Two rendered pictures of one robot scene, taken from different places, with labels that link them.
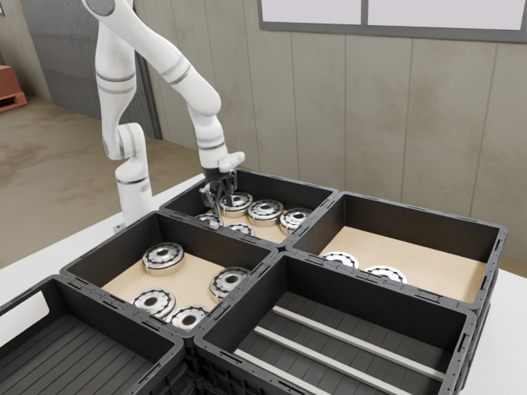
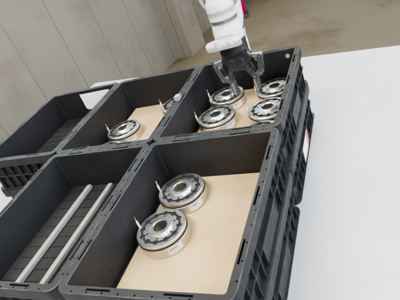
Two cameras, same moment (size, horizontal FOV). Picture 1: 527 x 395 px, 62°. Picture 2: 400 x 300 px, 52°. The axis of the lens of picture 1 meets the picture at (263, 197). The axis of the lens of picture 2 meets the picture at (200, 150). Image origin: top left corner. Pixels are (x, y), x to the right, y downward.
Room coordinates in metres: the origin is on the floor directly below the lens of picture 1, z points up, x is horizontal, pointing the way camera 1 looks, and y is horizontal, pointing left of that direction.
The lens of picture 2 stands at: (0.78, -0.86, 1.35)
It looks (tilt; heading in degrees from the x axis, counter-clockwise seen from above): 31 degrees down; 83
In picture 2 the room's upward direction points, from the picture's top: 22 degrees counter-clockwise
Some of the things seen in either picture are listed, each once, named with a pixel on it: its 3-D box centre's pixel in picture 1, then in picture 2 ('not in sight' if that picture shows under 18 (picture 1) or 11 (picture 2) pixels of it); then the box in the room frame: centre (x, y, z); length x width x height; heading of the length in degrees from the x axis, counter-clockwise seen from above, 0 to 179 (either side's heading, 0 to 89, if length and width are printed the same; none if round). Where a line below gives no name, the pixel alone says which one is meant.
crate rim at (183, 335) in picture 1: (169, 264); (134, 109); (0.79, 0.22, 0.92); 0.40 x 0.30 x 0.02; 53
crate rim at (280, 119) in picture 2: (248, 203); (233, 93); (1.03, 0.04, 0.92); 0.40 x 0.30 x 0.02; 53
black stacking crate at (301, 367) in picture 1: (334, 352); (68, 227); (0.55, -0.10, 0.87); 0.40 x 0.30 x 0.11; 53
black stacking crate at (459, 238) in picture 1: (394, 260); (191, 224); (0.79, -0.28, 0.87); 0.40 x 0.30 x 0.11; 53
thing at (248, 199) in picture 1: (235, 201); (275, 87); (1.16, 0.08, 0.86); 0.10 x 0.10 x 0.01
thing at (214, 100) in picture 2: (205, 223); (226, 95); (1.04, 0.17, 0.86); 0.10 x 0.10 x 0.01
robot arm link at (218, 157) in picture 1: (218, 152); (224, 30); (1.08, 0.11, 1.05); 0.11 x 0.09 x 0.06; 53
